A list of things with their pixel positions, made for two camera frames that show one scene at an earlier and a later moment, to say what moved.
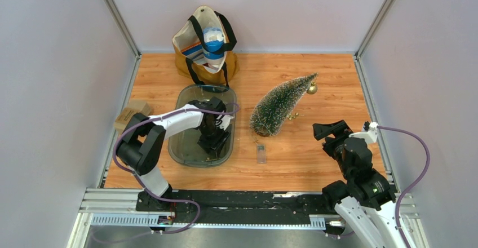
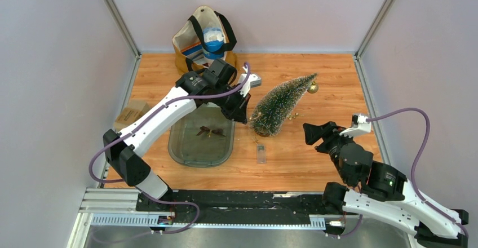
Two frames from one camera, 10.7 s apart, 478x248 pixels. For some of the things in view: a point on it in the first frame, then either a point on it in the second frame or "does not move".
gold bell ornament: [312, 89] does not move
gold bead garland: [290, 118] does not move
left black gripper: [216, 144] → [239, 113]
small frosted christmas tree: [271, 110] does not move
